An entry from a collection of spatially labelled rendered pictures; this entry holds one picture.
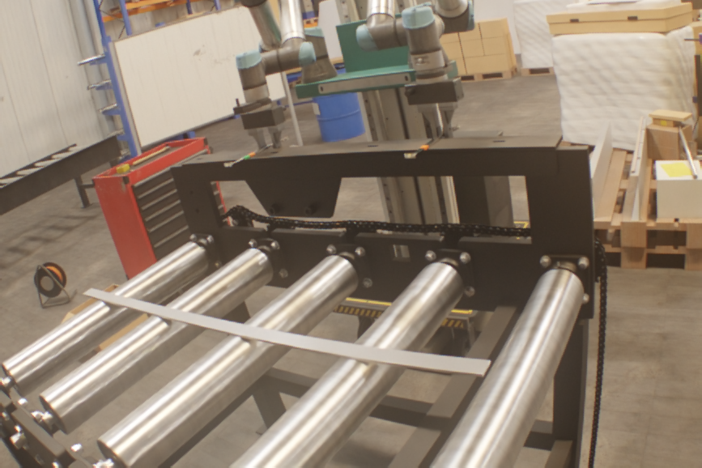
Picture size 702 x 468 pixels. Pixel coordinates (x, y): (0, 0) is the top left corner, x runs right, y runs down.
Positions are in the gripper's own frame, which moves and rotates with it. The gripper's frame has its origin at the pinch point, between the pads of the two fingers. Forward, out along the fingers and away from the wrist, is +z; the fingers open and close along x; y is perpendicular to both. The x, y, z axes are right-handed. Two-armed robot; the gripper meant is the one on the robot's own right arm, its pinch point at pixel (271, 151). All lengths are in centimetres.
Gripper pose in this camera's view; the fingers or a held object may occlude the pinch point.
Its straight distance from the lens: 165.7
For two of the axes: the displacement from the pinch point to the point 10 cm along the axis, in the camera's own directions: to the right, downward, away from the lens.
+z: 2.2, 9.2, 3.3
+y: 5.4, -4.0, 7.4
